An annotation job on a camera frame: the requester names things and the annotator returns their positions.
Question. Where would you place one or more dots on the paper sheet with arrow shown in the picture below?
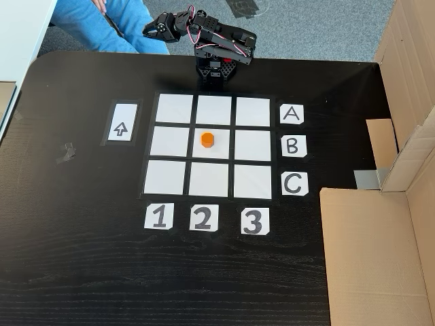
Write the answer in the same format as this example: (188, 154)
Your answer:
(120, 130)

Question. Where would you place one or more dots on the paper sheet letter C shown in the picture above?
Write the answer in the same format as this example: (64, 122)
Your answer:
(294, 183)

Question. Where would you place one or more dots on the person's hand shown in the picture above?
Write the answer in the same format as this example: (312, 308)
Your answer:
(99, 4)

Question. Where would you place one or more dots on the white grid sheet, black tape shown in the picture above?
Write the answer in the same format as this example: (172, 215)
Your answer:
(170, 142)

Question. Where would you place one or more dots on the person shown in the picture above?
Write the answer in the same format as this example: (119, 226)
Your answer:
(88, 23)

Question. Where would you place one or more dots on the paper sheet letter A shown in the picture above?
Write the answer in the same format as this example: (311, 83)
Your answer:
(291, 114)

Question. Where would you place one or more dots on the white table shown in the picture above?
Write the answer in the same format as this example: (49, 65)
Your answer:
(20, 37)

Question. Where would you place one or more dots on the paper sheet number 2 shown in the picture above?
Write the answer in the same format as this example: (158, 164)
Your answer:
(204, 217)

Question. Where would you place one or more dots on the round orange token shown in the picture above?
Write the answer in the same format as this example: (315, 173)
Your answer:
(207, 140)

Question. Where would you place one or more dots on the dark grey chair seat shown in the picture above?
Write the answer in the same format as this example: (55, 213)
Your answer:
(57, 40)

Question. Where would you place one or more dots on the paper sheet letter B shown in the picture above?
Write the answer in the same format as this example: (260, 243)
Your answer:
(293, 146)

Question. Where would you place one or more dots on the black tape patch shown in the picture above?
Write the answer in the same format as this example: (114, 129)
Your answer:
(245, 7)

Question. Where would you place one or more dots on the paper sheet number 3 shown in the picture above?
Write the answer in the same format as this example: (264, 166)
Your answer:
(255, 221)

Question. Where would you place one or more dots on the large brown cardboard box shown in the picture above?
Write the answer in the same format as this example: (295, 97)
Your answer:
(374, 258)

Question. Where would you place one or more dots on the paper sheet number 1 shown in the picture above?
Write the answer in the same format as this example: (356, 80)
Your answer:
(159, 216)

